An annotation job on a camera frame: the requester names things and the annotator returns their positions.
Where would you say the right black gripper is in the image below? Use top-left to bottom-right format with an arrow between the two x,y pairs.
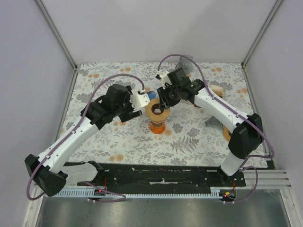
157,83 -> 182,110

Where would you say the blue glass dripper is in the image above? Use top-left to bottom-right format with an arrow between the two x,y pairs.
147,91 -> 157,100

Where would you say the wooden ring dripper stand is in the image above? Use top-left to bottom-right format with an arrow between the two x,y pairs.
145,98 -> 170,122

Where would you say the orange coffee filter box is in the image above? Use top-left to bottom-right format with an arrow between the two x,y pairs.
194,85 -> 223,107

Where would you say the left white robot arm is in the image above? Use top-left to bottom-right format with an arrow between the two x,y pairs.
25,84 -> 150,197

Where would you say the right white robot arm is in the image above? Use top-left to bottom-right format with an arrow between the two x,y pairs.
156,68 -> 263,186

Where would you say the grey glass dripper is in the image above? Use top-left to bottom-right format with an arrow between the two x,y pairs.
205,116 -> 223,128

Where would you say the orange glass carafe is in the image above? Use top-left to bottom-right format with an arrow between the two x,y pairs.
150,121 -> 166,134

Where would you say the grey glass carafe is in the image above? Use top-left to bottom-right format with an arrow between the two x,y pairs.
175,55 -> 193,74

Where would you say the floral tablecloth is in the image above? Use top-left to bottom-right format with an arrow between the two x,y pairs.
62,62 -> 253,166

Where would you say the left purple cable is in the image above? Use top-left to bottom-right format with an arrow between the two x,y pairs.
26,73 -> 145,203

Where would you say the purple cable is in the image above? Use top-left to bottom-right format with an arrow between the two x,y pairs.
26,73 -> 145,203
158,54 -> 275,204

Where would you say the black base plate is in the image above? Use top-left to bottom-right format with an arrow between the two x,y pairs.
90,163 -> 246,193

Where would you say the white cable duct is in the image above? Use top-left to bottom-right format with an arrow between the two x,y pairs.
55,188 -> 236,199

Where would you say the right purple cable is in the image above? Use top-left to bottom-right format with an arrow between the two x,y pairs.
158,54 -> 275,204

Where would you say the aluminium frame rail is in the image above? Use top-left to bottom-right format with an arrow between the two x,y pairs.
244,169 -> 291,189

